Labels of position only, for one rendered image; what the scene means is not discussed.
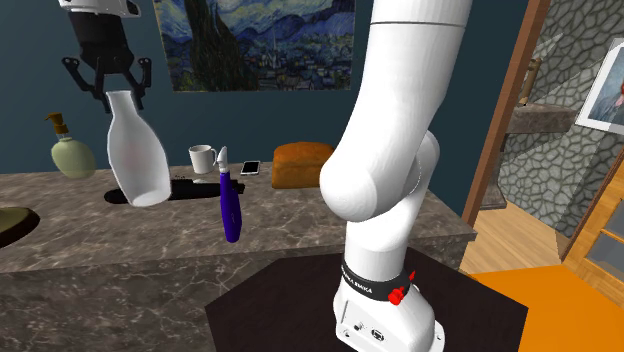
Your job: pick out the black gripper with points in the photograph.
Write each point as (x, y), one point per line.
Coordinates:
(100, 39)

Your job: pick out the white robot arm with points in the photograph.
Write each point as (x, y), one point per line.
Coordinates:
(390, 122)

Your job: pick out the white vase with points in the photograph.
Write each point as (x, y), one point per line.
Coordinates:
(136, 156)

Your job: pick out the green soap dispenser bottle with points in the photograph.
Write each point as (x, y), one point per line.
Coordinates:
(73, 157)

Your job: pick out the white mug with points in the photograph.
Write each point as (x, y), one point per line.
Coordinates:
(201, 159)

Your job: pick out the white smartphone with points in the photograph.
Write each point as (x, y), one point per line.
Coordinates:
(250, 167)

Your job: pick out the blue night sky painting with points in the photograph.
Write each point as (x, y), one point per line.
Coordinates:
(273, 44)

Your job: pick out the olive green plate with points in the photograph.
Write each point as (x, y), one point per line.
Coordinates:
(12, 219)

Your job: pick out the brown bread loaf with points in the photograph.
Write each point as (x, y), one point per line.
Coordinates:
(297, 166)

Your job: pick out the dark robot stand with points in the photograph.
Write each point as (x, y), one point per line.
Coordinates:
(287, 302)

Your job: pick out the white framed portrait picture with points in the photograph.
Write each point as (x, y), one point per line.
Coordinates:
(607, 92)

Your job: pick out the wooden cabinet with glass panes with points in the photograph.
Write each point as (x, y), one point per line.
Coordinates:
(597, 229)

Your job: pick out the brown wooden door frame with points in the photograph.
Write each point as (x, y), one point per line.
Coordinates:
(507, 107)

